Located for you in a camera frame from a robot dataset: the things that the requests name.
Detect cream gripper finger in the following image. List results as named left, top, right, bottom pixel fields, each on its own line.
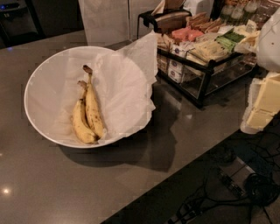
left=240, top=72, right=280, bottom=134

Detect spotted yellow banana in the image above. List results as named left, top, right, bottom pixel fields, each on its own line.
left=72, top=80, right=97, bottom=144
left=82, top=65, right=104, bottom=138

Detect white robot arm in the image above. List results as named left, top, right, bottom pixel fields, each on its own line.
left=240, top=9, right=280, bottom=134

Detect large white bowl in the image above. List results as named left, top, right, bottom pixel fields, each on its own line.
left=24, top=45, right=153, bottom=150

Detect green tea packets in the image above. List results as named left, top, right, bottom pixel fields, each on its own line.
left=216, top=30, right=245, bottom=52

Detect pink sweetener packets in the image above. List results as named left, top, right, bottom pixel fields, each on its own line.
left=171, top=27, right=203, bottom=41

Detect white paper liner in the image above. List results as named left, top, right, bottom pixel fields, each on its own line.
left=56, top=32, right=158, bottom=148

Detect white paper bag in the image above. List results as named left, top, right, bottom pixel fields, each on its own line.
left=77, top=0, right=161, bottom=47

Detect dark appliance with blue light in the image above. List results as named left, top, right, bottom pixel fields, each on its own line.
left=0, top=0, right=45, bottom=47

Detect black coiled cable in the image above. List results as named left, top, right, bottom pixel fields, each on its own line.
left=244, top=172, right=280, bottom=207

